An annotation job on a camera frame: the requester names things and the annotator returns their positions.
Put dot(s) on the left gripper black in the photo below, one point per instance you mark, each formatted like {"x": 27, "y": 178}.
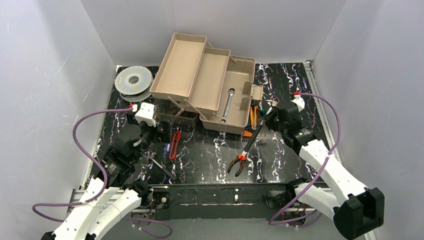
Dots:
{"x": 163, "y": 130}

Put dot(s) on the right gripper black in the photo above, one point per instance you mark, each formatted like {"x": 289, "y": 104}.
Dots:
{"x": 271, "y": 117}

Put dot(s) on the black handled hammer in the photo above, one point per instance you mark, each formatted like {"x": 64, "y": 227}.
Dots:
{"x": 262, "y": 121}

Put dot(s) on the steel combination wrench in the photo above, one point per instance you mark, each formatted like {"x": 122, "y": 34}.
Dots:
{"x": 231, "y": 93}

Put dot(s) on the beige plastic tool box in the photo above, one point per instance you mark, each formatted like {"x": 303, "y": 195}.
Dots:
{"x": 196, "y": 77}

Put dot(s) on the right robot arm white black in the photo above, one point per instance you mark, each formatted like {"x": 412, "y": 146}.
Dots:
{"x": 354, "y": 208}

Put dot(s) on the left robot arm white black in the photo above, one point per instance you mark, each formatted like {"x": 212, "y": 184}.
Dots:
{"x": 107, "y": 199}

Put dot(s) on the red utility knife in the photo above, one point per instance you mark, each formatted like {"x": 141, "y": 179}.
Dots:
{"x": 175, "y": 139}

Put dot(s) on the orange yellow utility knife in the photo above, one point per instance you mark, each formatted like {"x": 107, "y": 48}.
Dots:
{"x": 253, "y": 116}

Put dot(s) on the orange hex key set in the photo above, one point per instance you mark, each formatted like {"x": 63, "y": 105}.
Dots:
{"x": 246, "y": 136}

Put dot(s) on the orange black pliers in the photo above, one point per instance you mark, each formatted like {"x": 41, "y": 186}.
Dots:
{"x": 240, "y": 158}

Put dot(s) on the white filament spool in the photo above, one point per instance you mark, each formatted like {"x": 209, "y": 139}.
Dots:
{"x": 133, "y": 83}

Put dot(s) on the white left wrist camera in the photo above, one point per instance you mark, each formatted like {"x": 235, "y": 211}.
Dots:
{"x": 146, "y": 112}

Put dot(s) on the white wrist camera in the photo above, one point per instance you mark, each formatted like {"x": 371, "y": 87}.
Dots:
{"x": 298, "y": 101}
{"x": 146, "y": 112}

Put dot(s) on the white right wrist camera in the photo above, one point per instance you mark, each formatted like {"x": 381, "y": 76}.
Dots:
{"x": 298, "y": 101}

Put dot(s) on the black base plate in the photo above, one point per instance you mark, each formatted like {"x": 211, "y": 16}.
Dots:
{"x": 214, "y": 201}

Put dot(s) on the aluminium frame rail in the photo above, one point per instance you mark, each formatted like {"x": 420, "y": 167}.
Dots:
{"x": 164, "y": 203}

